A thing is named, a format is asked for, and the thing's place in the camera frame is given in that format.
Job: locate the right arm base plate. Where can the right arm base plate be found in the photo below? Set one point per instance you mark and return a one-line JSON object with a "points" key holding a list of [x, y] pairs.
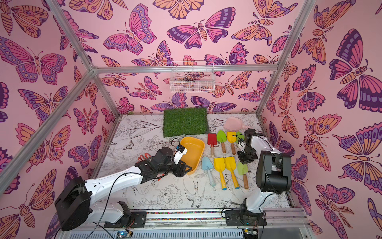
{"points": [[243, 217]]}

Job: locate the artificial grass mat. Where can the artificial grass mat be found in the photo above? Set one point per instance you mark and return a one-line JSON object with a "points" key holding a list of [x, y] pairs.
{"points": [[185, 121]]}

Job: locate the light green spade wooden handle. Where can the light green spade wooden handle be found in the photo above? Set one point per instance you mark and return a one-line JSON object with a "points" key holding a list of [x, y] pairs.
{"points": [[242, 171]]}

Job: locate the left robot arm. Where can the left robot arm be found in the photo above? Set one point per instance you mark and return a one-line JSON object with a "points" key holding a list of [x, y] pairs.
{"points": [[73, 205]]}

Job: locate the aluminium frame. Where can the aluminium frame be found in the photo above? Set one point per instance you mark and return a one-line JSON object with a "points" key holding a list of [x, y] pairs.
{"points": [[61, 58]]}

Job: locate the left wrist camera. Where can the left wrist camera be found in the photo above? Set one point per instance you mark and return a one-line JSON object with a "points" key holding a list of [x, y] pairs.
{"points": [[180, 152]]}

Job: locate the yellow shovel wooden handle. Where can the yellow shovel wooden handle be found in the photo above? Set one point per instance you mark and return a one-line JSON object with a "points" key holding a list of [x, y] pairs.
{"points": [[231, 137]]}

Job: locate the green trowel wooden handle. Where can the green trowel wooden handle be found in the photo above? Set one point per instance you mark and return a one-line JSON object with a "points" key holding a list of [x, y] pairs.
{"points": [[222, 138]]}

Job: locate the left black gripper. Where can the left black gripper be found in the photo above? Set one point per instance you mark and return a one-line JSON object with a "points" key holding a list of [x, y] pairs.
{"points": [[181, 168]]}

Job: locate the green trowel yellow handle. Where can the green trowel yellow handle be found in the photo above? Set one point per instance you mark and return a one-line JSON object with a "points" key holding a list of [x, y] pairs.
{"points": [[239, 137]]}

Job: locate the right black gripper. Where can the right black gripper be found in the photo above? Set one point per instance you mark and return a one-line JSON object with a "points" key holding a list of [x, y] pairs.
{"points": [[246, 154]]}

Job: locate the white wire basket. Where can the white wire basket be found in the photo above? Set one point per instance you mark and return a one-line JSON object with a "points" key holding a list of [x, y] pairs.
{"points": [[192, 77]]}

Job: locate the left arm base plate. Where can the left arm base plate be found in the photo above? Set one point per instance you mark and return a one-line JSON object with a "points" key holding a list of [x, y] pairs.
{"points": [[123, 217]]}

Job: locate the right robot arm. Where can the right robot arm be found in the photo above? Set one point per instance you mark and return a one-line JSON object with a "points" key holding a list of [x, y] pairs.
{"points": [[273, 173]]}

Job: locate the blue trowel white handle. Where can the blue trowel white handle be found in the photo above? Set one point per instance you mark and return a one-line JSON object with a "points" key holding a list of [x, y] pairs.
{"points": [[207, 166]]}

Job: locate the red white garden glove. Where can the red white garden glove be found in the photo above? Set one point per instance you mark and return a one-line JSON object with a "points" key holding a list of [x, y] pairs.
{"points": [[144, 156]]}

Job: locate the red shovel wooden handle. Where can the red shovel wooden handle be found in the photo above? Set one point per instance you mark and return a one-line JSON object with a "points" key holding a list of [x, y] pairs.
{"points": [[212, 142]]}

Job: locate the pink plastic dustpan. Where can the pink plastic dustpan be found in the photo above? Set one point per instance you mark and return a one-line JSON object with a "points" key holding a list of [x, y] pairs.
{"points": [[235, 124]]}

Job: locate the yellow plastic storage box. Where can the yellow plastic storage box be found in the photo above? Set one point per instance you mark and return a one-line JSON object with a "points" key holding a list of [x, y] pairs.
{"points": [[195, 148]]}

